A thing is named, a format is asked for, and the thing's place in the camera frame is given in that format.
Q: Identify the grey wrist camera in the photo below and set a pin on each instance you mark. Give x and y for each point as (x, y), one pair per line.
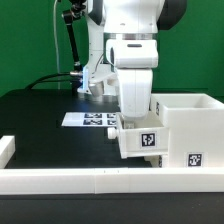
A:
(102, 83)

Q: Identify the white front drawer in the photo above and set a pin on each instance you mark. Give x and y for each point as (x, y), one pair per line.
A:
(155, 161)

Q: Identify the white fence frame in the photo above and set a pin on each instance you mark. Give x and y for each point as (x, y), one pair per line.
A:
(103, 181)

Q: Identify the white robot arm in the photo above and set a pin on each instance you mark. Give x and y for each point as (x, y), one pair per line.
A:
(123, 48)

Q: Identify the white drawer cabinet box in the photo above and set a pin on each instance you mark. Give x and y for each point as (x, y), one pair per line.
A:
(196, 129)

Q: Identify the white sheet with markers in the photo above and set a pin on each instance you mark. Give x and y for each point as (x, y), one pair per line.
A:
(89, 119)

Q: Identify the white drawer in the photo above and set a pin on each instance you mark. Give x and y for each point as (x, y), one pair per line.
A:
(148, 137)
(155, 161)

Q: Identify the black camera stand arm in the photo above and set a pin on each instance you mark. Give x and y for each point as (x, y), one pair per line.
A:
(73, 14)

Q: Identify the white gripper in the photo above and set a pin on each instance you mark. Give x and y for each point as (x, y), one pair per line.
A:
(134, 92)

